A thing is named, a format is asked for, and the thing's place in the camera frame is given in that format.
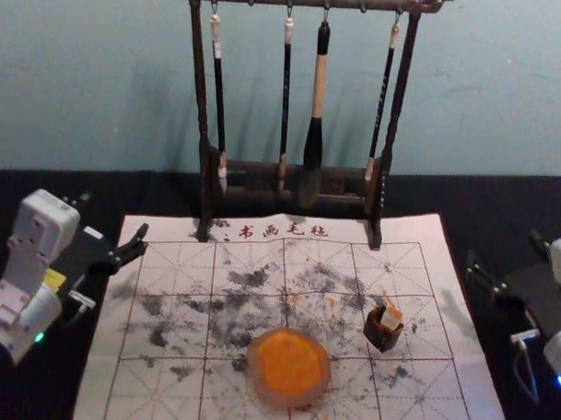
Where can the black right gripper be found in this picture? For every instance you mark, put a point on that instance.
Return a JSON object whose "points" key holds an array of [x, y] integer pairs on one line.
{"points": [[535, 292]]}

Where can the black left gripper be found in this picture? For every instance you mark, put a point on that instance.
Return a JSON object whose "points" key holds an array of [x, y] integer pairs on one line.
{"points": [[92, 254]]}

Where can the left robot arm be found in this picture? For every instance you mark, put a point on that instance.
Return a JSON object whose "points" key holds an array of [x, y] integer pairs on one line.
{"points": [[27, 265]]}

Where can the black table cloth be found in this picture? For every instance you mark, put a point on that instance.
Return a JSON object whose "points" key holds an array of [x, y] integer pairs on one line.
{"points": [[488, 203]]}

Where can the white and orange seal stamp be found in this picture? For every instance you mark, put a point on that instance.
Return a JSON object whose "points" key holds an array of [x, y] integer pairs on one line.
{"points": [[390, 317]]}

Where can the small dark brown holder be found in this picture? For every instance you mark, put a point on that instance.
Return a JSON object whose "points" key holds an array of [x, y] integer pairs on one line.
{"points": [[381, 338]]}

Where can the dark wooden brush rack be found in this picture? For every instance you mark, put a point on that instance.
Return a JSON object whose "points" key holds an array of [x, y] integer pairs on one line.
{"points": [[197, 101]]}

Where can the thin black brush, white label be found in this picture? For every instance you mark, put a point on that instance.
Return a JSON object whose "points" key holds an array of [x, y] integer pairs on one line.
{"points": [[218, 92]]}

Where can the white gridded felt mat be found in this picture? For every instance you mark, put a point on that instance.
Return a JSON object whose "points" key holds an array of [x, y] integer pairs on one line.
{"points": [[173, 390]]}

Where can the thin black calligraphy brush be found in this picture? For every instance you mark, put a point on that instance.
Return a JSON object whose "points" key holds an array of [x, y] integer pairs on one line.
{"points": [[382, 103], [286, 90]]}

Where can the round dish with orange paste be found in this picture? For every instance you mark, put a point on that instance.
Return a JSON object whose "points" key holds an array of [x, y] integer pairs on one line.
{"points": [[288, 368]]}

